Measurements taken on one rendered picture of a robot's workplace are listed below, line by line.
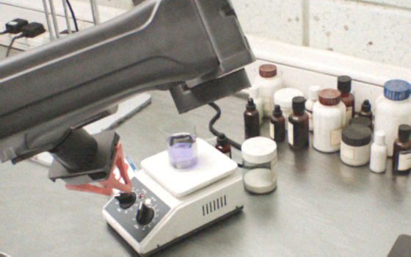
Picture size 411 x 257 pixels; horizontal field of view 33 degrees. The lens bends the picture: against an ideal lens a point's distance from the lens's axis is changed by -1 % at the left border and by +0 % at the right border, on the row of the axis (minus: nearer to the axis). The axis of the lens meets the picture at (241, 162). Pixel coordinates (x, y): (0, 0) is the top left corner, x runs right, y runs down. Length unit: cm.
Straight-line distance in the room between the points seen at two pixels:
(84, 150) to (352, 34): 64
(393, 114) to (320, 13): 28
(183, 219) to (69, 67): 67
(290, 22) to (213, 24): 98
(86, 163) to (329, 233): 40
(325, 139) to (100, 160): 48
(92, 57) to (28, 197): 85
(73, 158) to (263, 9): 65
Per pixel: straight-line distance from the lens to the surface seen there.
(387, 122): 127
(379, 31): 137
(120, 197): 113
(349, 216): 116
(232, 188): 113
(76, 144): 96
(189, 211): 110
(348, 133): 126
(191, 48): 47
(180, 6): 47
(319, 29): 142
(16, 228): 122
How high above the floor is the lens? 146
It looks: 33 degrees down
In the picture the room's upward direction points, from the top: 4 degrees counter-clockwise
